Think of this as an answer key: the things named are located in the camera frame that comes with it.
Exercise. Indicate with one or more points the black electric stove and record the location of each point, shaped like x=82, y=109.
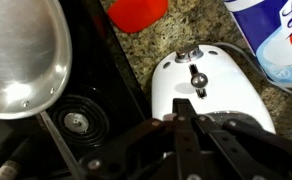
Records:
x=99, y=66

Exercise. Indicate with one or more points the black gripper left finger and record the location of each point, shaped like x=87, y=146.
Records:
x=182, y=143

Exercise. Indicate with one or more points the Lysol wipes canister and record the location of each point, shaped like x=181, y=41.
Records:
x=272, y=36

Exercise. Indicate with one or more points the white two-slot toaster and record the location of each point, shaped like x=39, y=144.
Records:
x=229, y=86

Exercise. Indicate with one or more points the red silicone spatula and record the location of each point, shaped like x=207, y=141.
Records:
x=136, y=15

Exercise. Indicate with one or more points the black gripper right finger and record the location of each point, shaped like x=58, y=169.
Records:
x=239, y=150

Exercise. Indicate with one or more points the stainless steel frying pan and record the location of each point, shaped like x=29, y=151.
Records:
x=19, y=60

